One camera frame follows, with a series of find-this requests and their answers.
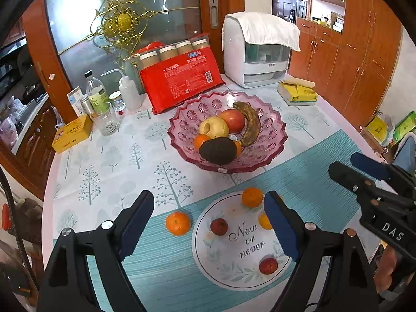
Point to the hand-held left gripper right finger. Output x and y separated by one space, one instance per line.
281 227

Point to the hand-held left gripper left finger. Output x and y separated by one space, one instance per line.
136 224

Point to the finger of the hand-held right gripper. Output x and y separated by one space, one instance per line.
347 177
370 166

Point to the orange tangerine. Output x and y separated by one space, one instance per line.
252 197
177 223
201 140
264 221
239 148

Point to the small red plum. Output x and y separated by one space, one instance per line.
218 227
268 266

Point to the dark green avocado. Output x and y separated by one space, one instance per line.
217 151

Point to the brown overripe banana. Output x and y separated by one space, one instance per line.
252 126

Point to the red apple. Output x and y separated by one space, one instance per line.
232 120

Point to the yellow spotted pear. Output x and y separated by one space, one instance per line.
213 126

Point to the pink glass bowl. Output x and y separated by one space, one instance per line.
191 113

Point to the person's right hand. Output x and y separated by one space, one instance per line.
386 266

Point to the brown cardboard box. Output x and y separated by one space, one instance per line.
365 135

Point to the blue chair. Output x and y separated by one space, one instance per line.
406 152

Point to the yellow green package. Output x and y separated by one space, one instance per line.
377 127

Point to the green plastic package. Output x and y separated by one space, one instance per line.
404 126

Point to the teal striped placemat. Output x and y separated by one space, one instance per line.
169 266

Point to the yellow tissue pack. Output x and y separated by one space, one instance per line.
299 96

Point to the tall wooden cabinet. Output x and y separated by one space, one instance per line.
357 71

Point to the clear drinking glass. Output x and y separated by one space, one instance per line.
105 123

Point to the yellow cardboard box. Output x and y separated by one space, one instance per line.
71 133

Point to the small glass jar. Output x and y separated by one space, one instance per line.
117 102

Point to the silver metal can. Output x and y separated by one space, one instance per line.
86 105

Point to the white squeeze bottle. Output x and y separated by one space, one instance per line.
130 94

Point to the red lid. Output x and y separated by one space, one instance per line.
5 217

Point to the wooden kitchen base cabinet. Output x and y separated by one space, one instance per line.
35 136

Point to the clear bottle green label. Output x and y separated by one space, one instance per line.
97 96

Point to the small white carton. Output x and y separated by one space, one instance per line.
74 99

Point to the red paper cup package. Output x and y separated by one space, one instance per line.
175 81

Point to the white countertop appliance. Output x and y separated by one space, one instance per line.
237 55

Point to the white towel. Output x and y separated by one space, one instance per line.
269 29

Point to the black door lock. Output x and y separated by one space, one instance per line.
293 16

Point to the gold door ornament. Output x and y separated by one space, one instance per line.
124 21

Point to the black range hood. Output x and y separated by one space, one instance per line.
13 55

